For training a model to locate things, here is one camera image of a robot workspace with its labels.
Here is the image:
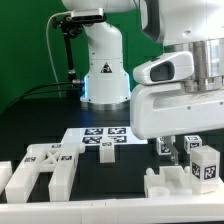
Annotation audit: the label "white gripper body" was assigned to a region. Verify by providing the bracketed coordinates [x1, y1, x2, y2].
[130, 82, 224, 140]

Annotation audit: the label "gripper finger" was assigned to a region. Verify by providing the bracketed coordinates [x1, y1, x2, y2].
[164, 136, 179, 165]

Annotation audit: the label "white chair seat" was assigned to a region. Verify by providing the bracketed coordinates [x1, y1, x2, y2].
[143, 165, 221, 200]

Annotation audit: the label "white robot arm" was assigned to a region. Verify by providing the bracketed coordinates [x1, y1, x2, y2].
[62, 0, 224, 139]

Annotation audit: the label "white tagged cube left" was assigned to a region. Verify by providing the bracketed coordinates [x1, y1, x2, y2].
[156, 137, 171, 155]

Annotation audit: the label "white tagged cube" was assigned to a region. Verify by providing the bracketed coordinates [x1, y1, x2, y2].
[184, 135, 202, 154]
[156, 137, 171, 155]

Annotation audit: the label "white tagged cube right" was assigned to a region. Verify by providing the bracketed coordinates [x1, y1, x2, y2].
[184, 135, 202, 154]

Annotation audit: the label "white obstacle fence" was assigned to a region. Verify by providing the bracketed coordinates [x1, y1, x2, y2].
[0, 181, 224, 224]

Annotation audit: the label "white tag sheet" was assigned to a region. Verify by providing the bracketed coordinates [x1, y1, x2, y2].
[61, 126, 147, 146]

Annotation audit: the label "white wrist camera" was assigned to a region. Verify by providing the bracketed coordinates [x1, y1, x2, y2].
[133, 51, 194, 85]

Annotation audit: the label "white chair back frame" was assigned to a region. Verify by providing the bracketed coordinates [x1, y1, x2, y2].
[5, 142, 85, 203]

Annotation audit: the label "black camera stand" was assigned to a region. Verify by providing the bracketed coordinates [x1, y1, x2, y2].
[52, 16, 83, 96]

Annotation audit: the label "grey camera on stand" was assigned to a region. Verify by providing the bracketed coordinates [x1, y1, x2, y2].
[71, 8, 104, 21]

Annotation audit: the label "black cables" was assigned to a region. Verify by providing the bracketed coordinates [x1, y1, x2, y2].
[4, 79, 84, 109]

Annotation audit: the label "white camera cable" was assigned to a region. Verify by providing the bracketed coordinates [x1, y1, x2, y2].
[45, 11, 73, 99]

